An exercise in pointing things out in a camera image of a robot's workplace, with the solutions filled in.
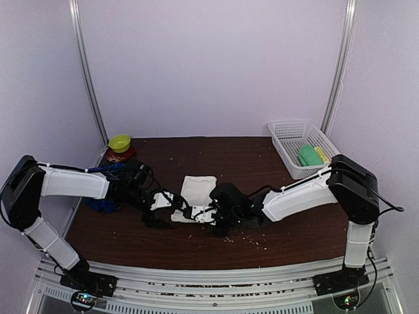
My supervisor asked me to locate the white towel with blue emblem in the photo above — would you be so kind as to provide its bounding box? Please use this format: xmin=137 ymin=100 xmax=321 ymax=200
xmin=170 ymin=176 xmax=217 ymax=223

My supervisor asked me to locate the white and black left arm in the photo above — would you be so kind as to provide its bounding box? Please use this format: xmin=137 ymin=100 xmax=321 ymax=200
xmin=1 ymin=155 xmax=191 ymax=290

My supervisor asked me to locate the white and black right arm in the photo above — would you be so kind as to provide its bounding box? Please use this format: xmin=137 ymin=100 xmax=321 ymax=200
xmin=182 ymin=154 xmax=380 ymax=289

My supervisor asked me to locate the blue microfiber towel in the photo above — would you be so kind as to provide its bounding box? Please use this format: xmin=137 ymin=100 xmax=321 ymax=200
xmin=85 ymin=162 xmax=126 ymax=213

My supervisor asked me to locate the red floral ceramic bowl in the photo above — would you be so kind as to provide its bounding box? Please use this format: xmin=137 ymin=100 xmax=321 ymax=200
xmin=105 ymin=145 xmax=135 ymax=163

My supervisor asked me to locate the lime green plastic bowl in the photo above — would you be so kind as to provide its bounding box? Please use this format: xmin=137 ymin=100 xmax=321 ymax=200
xmin=109 ymin=134 xmax=131 ymax=154

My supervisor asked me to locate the white perforated plastic basket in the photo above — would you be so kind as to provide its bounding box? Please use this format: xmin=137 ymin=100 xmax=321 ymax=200
xmin=266 ymin=119 xmax=342 ymax=181

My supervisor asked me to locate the rolled green towel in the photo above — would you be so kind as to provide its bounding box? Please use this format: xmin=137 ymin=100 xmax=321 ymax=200
xmin=299 ymin=145 xmax=323 ymax=166

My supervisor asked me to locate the left round circuit board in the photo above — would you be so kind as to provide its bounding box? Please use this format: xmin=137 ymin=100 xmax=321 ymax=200
xmin=70 ymin=291 xmax=98 ymax=312

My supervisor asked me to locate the round circuit board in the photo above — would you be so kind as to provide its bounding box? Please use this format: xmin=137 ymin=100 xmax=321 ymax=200
xmin=70 ymin=291 xmax=98 ymax=312
xmin=333 ymin=291 xmax=360 ymax=311

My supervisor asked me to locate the right round circuit board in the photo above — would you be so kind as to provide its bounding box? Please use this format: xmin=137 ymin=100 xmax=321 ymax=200
xmin=333 ymin=291 xmax=360 ymax=311

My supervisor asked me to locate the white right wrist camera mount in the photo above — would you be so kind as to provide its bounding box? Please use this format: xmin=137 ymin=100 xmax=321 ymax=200
xmin=191 ymin=205 xmax=217 ymax=226

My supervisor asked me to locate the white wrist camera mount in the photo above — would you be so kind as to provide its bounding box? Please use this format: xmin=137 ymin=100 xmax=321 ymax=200
xmin=191 ymin=205 xmax=217 ymax=226
xmin=151 ymin=192 xmax=173 ymax=211

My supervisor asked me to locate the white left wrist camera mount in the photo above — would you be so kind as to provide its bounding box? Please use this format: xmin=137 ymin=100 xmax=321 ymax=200
xmin=151 ymin=192 xmax=173 ymax=211

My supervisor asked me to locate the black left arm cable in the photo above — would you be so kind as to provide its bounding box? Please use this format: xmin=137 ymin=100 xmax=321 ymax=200
xmin=35 ymin=162 xmax=164 ymax=197

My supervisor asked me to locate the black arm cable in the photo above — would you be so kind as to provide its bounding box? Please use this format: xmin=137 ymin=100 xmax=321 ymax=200
xmin=35 ymin=162 xmax=164 ymax=197
xmin=327 ymin=163 xmax=405 ymax=295

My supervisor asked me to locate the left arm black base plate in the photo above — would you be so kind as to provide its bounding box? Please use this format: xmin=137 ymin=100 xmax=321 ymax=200
xmin=60 ymin=272 xmax=118 ymax=297

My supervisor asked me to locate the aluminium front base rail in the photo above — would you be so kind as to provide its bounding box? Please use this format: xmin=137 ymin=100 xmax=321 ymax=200
xmin=23 ymin=258 xmax=408 ymax=313

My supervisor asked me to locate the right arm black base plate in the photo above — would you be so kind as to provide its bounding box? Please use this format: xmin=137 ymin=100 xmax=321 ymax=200
xmin=312 ymin=270 xmax=369 ymax=296

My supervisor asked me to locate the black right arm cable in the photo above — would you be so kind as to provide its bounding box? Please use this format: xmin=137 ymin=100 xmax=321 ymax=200
xmin=327 ymin=163 xmax=405 ymax=295

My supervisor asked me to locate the left aluminium frame post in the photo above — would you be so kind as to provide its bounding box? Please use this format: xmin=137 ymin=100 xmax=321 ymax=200
xmin=69 ymin=0 xmax=109 ymax=146

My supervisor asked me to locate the aluminium frame post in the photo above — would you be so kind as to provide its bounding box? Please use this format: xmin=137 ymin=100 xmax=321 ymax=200
xmin=321 ymin=0 xmax=357 ymax=135
xmin=69 ymin=0 xmax=109 ymax=146

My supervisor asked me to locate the right aluminium frame post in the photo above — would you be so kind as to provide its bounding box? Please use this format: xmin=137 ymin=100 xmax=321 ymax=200
xmin=321 ymin=0 xmax=357 ymax=135

